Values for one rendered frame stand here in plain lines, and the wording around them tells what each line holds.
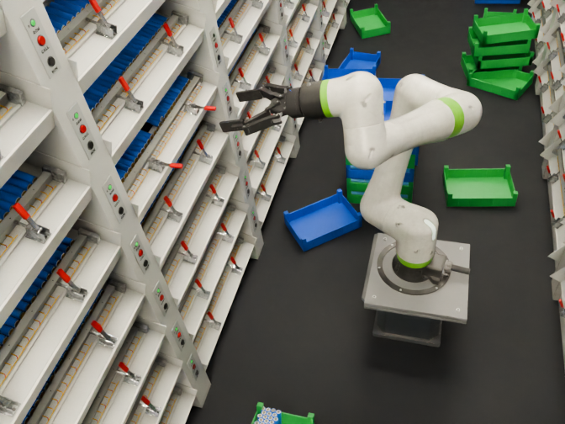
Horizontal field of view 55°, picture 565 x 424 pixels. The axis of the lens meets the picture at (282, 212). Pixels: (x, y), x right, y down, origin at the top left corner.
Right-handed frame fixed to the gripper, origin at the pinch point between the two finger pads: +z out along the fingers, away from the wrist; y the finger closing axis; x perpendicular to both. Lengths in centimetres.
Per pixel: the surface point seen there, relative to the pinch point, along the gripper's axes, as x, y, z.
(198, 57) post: 2.1, 30.4, 22.7
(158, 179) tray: -8.3, -15.9, 21.1
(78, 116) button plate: 25.2, -34.4, 13.1
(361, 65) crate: -101, 194, 20
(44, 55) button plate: 40, -36, 10
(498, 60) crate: -106, 184, -60
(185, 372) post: -71, -39, 34
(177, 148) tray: -8.4, -2.6, 21.0
